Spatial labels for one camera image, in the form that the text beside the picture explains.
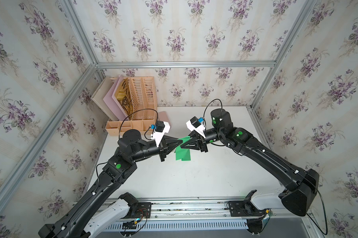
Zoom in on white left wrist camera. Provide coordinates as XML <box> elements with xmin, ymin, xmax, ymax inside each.
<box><xmin>151</xmin><ymin>121</ymin><xmax>171</xmax><ymax>147</ymax></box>

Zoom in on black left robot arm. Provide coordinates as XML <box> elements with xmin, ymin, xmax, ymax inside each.
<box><xmin>38</xmin><ymin>121</ymin><xmax>182</xmax><ymax>238</ymax></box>

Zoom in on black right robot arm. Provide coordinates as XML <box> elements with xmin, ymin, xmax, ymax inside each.
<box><xmin>181</xmin><ymin>107</ymin><xmax>321</xmax><ymax>217</ymax></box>

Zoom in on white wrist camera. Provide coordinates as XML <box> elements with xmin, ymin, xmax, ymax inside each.
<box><xmin>151</xmin><ymin>121</ymin><xmax>171</xmax><ymax>147</ymax></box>
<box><xmin>186</xmin><ymin>117</ymin><xmax>206</xmax><ymax>138</ymax></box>

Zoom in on green square paper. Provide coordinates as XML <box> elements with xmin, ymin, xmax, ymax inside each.
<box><xmin>181</xmin><ymin>150</ymin><xmax>191</xmax><ymax>161</ymax></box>
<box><xmin>175</xmin><ymin>136</ymin><xmax>190</xmax><ymax>161</ymax></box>

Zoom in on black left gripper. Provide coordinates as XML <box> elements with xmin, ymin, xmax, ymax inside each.
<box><xmin>128</xmin><ymin>136</ymin><xmax>182</xmax><ymax>164</ymax></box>

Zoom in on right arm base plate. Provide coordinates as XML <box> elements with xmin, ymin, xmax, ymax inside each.
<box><xmin>226</xmin><ymin>201</ymin><xmax>269</xmax><ymax>217</ymax></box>

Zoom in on yellow black patterned book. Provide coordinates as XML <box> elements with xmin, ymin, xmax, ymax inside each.
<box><xmin>112</xmin><ymin>78</ymin><xmax>133</xmax><ymax>117</ymax></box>

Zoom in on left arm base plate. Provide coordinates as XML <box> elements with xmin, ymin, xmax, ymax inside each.
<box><xmin>123</xmin><ymin>202</ymin><xmax>152</xmax><ymax>219</ymax></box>

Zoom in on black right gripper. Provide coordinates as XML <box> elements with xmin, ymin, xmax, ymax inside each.
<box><xmin>180</xmin><ymin>128</ymin><xmax>225</xmax><ymax>154</ymax></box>

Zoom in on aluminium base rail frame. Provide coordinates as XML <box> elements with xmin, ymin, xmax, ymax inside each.
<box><xmin>106</xmin><ymin>197</ymin><xmax>321</xmax><ymax>238</ymax></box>

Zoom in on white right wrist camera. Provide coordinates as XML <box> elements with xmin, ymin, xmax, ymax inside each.
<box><xmin>186</xmin><ymin>117</ymin><xmax>206</xmax><ymax>138</ymax></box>

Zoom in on pink folder board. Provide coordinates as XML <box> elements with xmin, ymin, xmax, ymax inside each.
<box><xmin>103</xmin><ymin>75</ymin><xmax>127</xmax><ymax>121</ymax></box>

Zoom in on peach plastic file organizer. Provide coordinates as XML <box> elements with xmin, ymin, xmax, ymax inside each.
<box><xmin>106</xmin><ymin>76</ymin><xmax>158</xmax><ymax>136</ymax></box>

